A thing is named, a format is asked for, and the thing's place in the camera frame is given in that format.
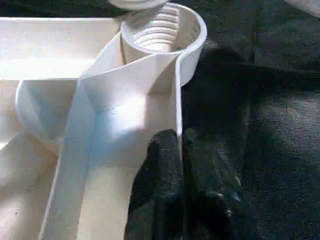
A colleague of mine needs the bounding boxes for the white plastic table top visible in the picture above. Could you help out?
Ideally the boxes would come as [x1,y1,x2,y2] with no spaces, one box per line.
[0,1,209,240]

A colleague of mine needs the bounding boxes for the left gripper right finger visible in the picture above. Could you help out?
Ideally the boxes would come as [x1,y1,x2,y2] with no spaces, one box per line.
[182,126,243,240]

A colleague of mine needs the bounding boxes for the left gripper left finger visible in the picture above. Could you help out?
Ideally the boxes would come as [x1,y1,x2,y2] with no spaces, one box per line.
[123,128,186,240]

